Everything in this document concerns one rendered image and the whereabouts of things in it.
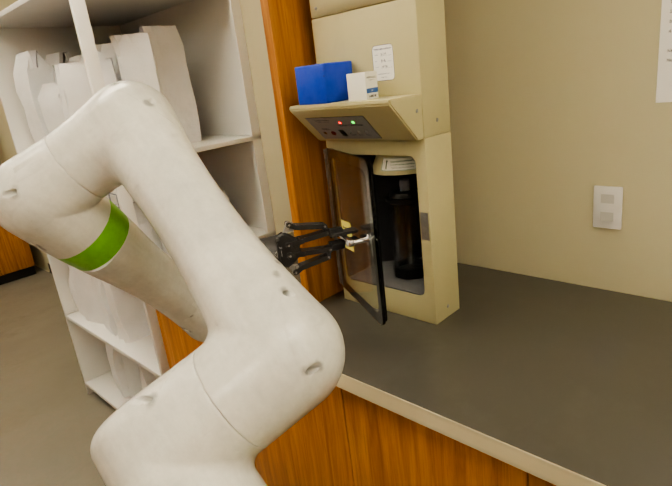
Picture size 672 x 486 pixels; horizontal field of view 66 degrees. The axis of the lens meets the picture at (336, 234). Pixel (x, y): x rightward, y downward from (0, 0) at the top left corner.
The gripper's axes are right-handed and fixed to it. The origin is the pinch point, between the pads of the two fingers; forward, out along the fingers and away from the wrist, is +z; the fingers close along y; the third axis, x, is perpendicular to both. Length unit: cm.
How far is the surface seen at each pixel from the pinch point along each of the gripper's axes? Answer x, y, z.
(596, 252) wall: -8, -17, 69
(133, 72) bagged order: 107, 47, -41
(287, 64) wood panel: 23.5, 41.2, -2.0
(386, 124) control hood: -5.5, 25.4, 11.2
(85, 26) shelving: 87, 62, -52
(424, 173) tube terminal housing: -6.3, 13.0, 19.4
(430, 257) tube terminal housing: -6.4, -7.8, 19.4
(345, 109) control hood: -0.2, 29.5, 3.9
